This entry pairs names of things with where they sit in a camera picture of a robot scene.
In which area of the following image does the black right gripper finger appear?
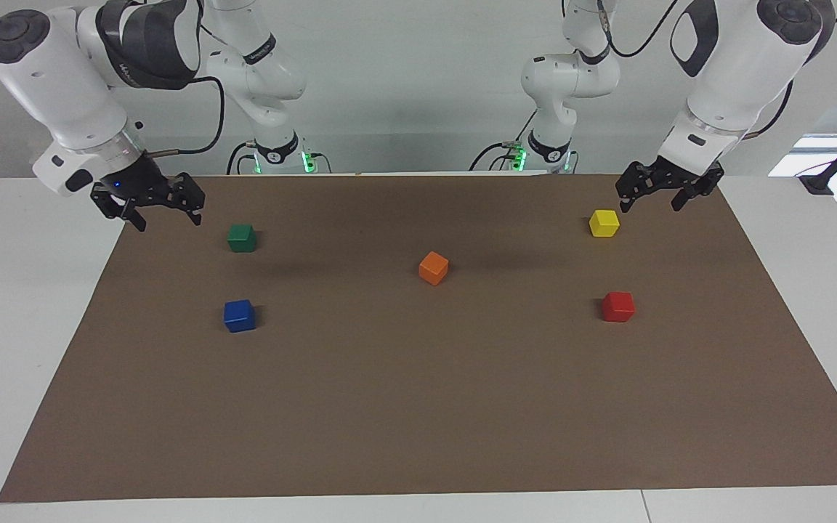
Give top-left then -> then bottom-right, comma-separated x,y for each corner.
170,173 -> 206,226
92,187 -> 147,232

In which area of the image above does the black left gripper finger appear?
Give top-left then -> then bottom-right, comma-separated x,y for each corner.
671,166 -> 724,213
615,161 -> 663,214

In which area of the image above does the red cube block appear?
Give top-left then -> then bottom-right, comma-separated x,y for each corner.
602,291 -> 636,323

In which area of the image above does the yellow cube block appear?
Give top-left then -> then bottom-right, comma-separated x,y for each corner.
589,209 -> 620,238

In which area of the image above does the green cube block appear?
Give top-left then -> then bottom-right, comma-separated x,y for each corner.
227,223 -> 257,254

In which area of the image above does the blue cube block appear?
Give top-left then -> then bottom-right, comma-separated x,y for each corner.
223,299 -> 256,333

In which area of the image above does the orange cube block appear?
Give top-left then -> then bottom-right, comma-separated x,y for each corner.
418,251 -> 450,286

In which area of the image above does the brown table mat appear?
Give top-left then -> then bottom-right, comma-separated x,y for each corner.
0,173 -> 837,503

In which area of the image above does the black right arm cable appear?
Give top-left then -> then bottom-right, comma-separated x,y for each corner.
146,73 -> 227,158

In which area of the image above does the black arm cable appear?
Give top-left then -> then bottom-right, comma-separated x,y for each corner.
146,73 -> 227,158
597,0 -> 837,140

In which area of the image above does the black base cable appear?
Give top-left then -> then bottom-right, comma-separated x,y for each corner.
226,140 -> 259,175
469,109 -> 539,173

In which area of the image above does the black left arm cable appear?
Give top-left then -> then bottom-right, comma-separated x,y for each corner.
597,0 -> 837,140

